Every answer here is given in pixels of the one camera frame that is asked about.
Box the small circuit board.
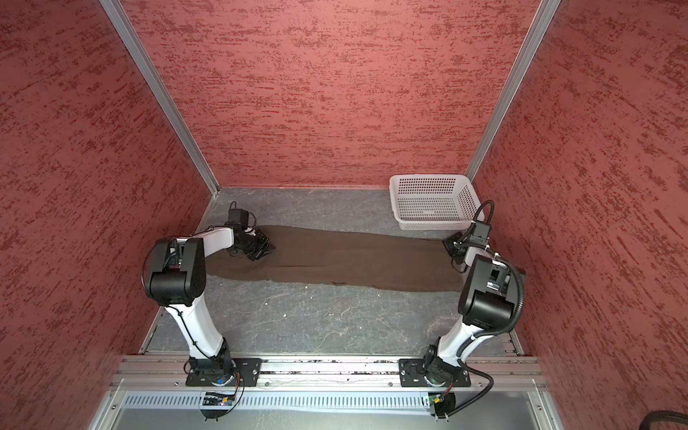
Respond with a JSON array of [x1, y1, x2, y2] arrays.
[[201, 392, 238, 409], [427, 392, 456, 417]]

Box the right small circuit board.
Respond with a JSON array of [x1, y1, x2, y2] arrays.
[[427, 392, 456, 417]]

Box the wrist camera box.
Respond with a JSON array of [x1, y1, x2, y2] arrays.
[[225, 208, 249, 229], [469, 221, 492, 247]]

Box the aluminium left corner post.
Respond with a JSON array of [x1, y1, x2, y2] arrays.
[[100, 0, 221, 197]]

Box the left small circuit board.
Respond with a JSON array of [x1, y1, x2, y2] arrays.
[[201, 392, 238, 409]]

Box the white perforated plastic basket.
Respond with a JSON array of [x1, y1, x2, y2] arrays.
[[389, 175, 486, 231]]

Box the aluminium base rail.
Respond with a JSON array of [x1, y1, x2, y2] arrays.
[[109, 353, 549, 392]]

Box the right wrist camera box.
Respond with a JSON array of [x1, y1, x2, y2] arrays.
[[469, 221, 492, 247]]

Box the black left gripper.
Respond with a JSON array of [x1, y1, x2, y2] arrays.
[[234, 228, 276, 260]]

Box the white slotted cable duct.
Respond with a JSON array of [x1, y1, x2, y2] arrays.
[[122, 391, 429, 414]]

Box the aluminium corner post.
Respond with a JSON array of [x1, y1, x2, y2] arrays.
[[100, 0, 221, 197], [465, 0, 561, 182]]

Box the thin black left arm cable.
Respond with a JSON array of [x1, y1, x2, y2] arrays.
[[140, 201, 254, 361]]

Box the brown corduroy trousers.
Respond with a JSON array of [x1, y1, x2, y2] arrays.
[[206, 226, 465, 292]]

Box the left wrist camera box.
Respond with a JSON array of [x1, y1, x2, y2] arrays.
[[225, 208, 249, 229]]

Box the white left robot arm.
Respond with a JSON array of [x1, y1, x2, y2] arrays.
[[142, 227, 274, 387]]

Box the aluminium right corner post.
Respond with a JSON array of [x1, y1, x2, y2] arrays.
[[465, 0, 561, 182]]

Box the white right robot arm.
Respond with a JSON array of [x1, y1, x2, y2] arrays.
[[423, 235, 527, 387]]

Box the black cable bottom right corner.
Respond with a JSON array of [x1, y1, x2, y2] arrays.
[[638, 409, 688, 430]]

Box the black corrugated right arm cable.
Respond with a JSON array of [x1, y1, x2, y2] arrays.
[[448, 200, 526, 419]]

